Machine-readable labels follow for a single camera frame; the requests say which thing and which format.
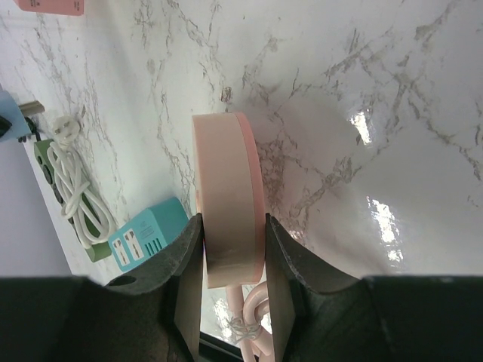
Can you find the teal power strip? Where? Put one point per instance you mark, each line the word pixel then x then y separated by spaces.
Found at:
pixel 148 233

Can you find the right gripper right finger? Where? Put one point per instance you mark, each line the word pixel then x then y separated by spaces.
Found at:
pixel 292 270

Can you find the green power strip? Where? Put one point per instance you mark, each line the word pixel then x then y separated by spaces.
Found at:
pixel 80 205

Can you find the pink round socket base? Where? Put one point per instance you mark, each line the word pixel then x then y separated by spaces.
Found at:
pixel 229 196

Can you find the pink cube socket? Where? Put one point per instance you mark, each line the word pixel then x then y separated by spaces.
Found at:
pixel 58 7

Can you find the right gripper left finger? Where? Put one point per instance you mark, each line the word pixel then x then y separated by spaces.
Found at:
pixel 160 312

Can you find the blue plug adapter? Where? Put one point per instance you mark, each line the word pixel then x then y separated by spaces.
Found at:
pixel 16 120

